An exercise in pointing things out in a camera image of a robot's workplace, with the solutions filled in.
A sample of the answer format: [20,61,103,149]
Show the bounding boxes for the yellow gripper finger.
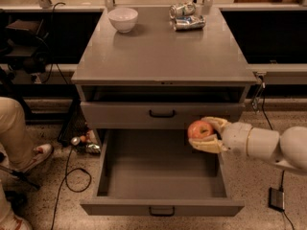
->
[202,117,230,134]
[189,134,227,153]

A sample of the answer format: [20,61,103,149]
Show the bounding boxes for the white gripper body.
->
[222,122,252,155]

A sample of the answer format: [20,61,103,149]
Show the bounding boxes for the red apple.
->
[188,120,214,139]

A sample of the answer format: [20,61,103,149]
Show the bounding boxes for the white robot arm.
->
[187,117,307,175]

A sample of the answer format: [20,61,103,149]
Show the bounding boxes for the closed grey upper drawer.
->
[81,102,245,129]

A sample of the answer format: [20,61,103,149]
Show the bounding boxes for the open grey lower drawer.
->
[81,129,245,217]

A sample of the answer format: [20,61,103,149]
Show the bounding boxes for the grey drawer cabinet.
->
[71,5,258,147]

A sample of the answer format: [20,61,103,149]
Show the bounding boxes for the black power adapter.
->
[269,188,285,212]

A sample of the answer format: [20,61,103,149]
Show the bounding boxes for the crushed can front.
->
[174,15,206,31]

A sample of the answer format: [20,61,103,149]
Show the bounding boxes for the crushed can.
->
[174,15,206,31]
[169,2,196,19]

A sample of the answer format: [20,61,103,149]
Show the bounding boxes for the crushed can rear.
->
[169,2,196,19]

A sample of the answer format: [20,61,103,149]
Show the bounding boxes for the white ceramic bowl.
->
[107,8,138,33]

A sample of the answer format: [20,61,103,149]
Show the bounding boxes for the white orange sneaker right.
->
[15,144,54,173]

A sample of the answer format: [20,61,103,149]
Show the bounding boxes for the white orange sneaker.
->
[0,210,33,230]
[15,144,54,173]

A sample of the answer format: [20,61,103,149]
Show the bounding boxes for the black rod near person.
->
[0,165,40,190]

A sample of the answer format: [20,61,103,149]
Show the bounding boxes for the person leg beige trousers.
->
[0,97,35,170]

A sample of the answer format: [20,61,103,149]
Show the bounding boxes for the black equipment on shelf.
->
[0,11,50,74]

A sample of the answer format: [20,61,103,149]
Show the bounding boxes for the white orange sneaker left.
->
[0,210,33,230]

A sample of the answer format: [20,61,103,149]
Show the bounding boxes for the black cable on floor right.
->
[261,89,295,230]

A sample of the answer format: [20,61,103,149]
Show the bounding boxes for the black cable on floor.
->
[261,89,295,230]
[50,146,93,230]

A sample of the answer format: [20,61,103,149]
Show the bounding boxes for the black cable on floor left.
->
[50,146,93,230]

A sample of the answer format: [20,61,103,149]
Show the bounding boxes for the black wire basket with items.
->
[58,102,101,155]

